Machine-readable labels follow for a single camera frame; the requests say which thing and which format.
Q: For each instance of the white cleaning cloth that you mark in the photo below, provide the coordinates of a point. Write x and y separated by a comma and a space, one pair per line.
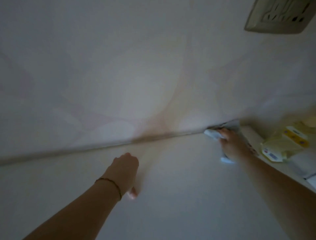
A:
214, 134

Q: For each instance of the yellow plastic packet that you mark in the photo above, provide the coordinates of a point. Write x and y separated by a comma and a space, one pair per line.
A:
286, 143

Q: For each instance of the person's right forearm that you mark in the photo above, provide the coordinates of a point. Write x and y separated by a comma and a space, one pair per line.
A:
281, 195

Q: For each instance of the person's right hand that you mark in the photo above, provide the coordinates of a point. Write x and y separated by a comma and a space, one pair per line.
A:
233, 145

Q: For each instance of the person's left hand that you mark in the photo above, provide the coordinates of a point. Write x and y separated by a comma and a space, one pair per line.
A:
123, 170

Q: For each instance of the white paper sheet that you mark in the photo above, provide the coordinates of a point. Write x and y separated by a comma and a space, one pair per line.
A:
305, 164

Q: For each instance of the person's left thumb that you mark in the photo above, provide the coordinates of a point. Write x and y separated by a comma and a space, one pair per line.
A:
133, 193

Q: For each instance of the white wall socket plate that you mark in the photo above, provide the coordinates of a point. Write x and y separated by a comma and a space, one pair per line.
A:
280, 16

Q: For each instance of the person's left forearm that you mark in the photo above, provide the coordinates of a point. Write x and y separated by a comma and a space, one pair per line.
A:
74, 210

